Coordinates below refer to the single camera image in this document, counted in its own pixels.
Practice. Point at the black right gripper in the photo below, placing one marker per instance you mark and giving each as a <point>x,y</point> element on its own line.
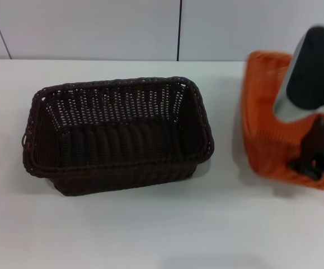
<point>315,140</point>

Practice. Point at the orange wicker basket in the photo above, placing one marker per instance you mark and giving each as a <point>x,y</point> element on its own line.
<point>262,117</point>

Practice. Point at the dark brown wicker basket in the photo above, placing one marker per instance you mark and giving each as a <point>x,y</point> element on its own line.
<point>117,145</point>

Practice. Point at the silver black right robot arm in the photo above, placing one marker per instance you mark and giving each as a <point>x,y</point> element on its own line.
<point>304,75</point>

